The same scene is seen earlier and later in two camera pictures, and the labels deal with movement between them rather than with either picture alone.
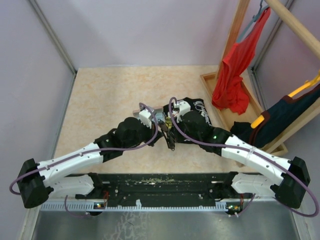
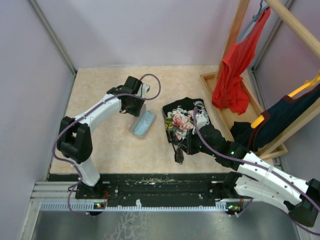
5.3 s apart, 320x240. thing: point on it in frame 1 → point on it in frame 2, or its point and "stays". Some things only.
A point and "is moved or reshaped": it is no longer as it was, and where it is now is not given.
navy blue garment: (280, 117) stays
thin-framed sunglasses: (169, 139) → (173, 138)
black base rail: (182, 191) stays
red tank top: (229, 91) stays
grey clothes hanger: (255, 18) stays
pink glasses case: (158, 111) is moved or reshaped
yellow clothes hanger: (307, 84) stays
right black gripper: (177, 137) → (187, 144)
